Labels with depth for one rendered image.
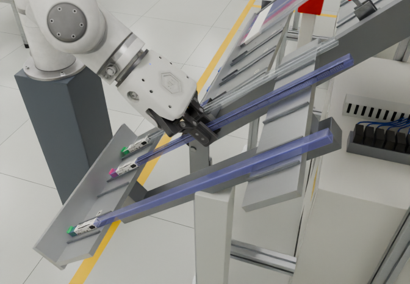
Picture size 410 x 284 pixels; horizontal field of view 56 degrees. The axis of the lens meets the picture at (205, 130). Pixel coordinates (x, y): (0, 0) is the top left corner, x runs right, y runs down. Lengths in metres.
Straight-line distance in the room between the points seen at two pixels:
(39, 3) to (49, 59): 0.71
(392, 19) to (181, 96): 0.37
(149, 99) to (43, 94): 0.73
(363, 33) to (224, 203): 0.37
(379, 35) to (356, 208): 0.44
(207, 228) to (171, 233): 0.88
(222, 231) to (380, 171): 0.48
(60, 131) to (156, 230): 0.57
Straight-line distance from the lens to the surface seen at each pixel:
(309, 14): 1.84
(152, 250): 1.57
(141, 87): 0.56
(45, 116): 1.32
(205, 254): 0.80
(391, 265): 1.09
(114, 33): 0.57
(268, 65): 0.91
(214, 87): 1.04
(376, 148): 1.06
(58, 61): 1.22
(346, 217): 1.02
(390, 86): 1.38
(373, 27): 0.72
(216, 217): 0.69
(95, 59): 0.58
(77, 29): 0.50
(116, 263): 1.56
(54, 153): 1.43
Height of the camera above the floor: 1.31
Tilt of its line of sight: 40 degrees down
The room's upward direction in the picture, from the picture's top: straight up
